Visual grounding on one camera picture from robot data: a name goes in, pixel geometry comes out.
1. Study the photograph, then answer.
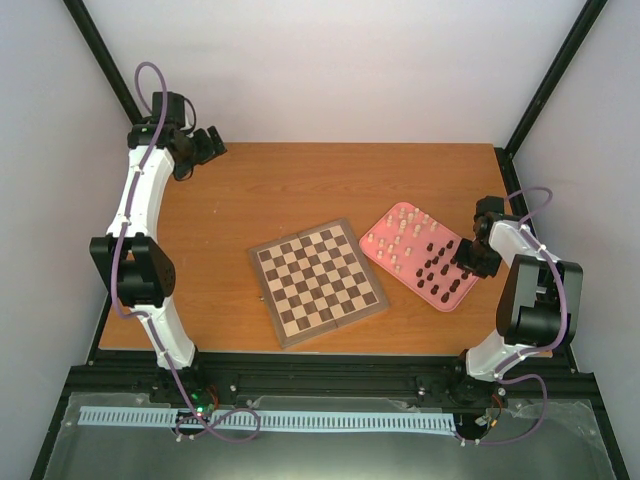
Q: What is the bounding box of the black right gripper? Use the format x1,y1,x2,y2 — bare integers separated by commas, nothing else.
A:
454,238,503,279

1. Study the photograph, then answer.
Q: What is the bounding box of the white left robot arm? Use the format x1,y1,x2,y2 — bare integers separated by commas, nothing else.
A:
89,92,226,403

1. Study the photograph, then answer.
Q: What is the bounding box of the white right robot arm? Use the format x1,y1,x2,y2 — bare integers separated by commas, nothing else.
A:
454,196,583,383

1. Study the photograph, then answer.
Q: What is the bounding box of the wooden chess board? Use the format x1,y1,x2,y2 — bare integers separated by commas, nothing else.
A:
248,218,389,348

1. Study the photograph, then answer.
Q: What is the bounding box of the pink plastic tray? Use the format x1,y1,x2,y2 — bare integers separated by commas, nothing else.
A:
359,202,478,313

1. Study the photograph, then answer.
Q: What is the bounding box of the black aluminium frame rail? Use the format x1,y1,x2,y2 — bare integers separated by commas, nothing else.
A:
64,349,596,401

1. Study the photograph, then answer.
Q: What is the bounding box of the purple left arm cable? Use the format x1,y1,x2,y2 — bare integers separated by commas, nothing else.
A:
110,61,261,444

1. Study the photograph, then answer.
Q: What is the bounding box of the light blue cable duct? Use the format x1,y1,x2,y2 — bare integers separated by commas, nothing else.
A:
77,406,455,436

